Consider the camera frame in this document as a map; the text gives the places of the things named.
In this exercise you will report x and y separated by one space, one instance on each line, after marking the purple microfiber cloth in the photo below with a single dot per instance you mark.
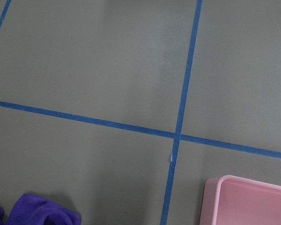
32 209

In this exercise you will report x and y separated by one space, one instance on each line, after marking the pink plastic bin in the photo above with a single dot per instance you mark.
232 200

